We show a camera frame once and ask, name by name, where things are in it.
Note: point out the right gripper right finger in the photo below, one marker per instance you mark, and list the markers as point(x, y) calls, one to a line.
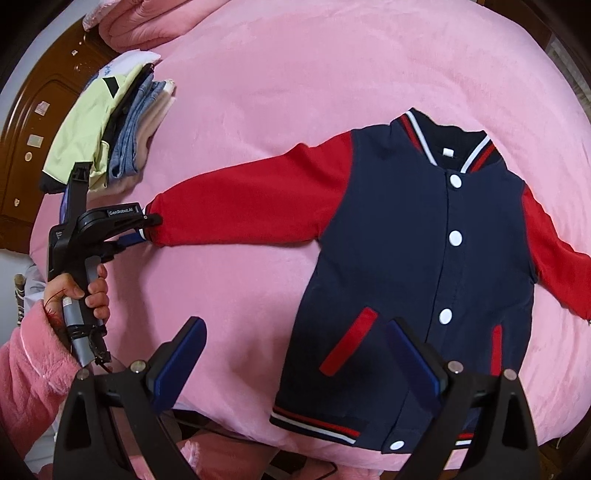
point(419, 363)

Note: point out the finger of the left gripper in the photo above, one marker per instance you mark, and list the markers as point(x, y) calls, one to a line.
point(147, 221)
point(128, 240)

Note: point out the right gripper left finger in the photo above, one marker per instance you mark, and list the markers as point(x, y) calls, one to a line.
point(172, 363)

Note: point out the navy red varsity jacket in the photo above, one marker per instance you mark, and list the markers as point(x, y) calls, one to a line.
point(415, 220)

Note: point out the person's left hand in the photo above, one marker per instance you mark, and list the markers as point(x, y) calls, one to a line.
point(64, 286)

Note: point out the blue folded jeans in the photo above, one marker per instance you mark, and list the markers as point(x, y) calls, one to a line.
point(123, 149)

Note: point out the cream folded garment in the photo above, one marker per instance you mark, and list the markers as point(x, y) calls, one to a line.
point(149, 122)

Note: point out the yellow folded garment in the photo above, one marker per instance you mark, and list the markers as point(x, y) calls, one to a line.
point(80, 135)

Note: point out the pink robe left sleeve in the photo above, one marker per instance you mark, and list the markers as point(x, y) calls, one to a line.
point(36, 374)

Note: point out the white folded garment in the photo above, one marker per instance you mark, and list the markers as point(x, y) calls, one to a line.
point(125, 63)

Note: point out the brown wooden headboard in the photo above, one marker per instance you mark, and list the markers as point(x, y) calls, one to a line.
point(41, 105)

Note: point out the pink bed blanket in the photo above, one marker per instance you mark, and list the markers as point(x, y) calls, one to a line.
point(257, 78)

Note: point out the pink folded quilt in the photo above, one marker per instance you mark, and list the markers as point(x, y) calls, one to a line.
point(144, 24)

